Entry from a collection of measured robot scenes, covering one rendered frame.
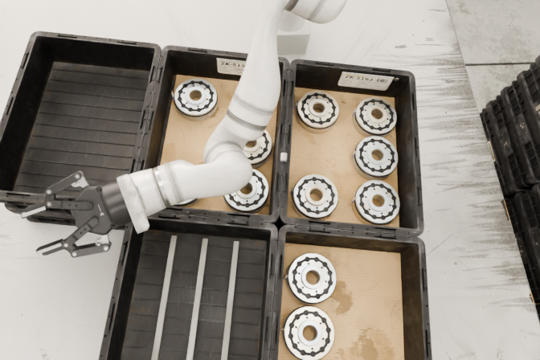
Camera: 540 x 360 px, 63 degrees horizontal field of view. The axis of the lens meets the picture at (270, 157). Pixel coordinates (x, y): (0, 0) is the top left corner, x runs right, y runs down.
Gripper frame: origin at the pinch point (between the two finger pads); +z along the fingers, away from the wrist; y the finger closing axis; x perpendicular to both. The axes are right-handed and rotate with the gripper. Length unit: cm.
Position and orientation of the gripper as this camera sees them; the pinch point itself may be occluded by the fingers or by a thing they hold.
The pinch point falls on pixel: (39, 230)
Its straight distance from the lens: 78.6
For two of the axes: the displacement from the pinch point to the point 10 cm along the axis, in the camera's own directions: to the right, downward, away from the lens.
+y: -3.0, -9.4, -1.7
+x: 2.5, 0.9, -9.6
